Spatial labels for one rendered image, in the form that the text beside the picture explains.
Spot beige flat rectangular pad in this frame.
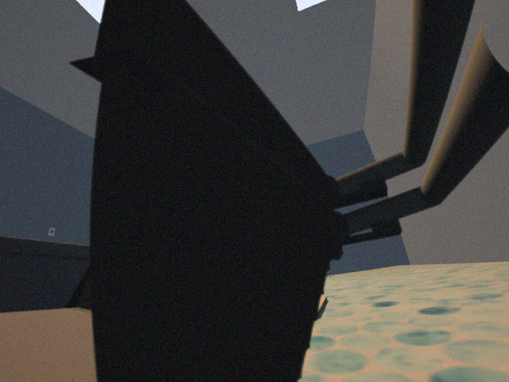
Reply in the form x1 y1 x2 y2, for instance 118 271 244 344
317 296 327 318

